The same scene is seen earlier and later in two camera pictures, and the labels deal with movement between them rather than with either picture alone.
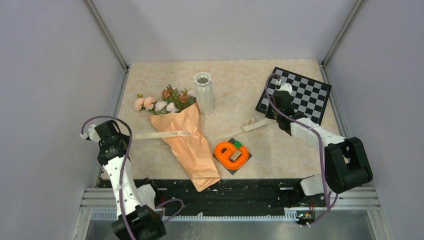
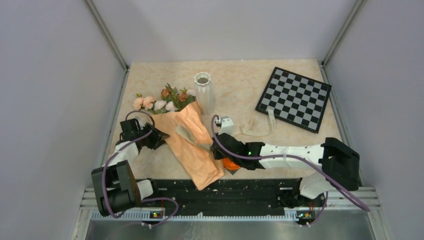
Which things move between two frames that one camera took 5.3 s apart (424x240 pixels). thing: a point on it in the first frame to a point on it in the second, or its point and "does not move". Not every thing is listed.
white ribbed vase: [204, 92] does not move
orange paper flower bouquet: [178, 111] does not move
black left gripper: [126, 137] to [157, 139]
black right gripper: [268, 114] to [217, 155]
